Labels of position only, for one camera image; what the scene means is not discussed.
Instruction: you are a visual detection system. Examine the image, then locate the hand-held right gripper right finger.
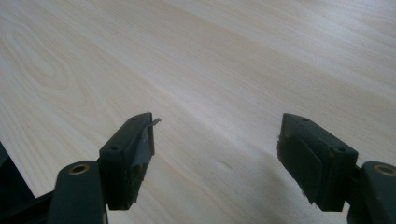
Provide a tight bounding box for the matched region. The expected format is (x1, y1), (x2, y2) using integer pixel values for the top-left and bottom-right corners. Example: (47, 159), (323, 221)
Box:
(276, 112), (361, 213)

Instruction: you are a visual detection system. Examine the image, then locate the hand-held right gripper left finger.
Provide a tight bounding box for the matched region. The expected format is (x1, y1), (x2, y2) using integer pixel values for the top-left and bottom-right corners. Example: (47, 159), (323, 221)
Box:
(98, 111), (163, 212)

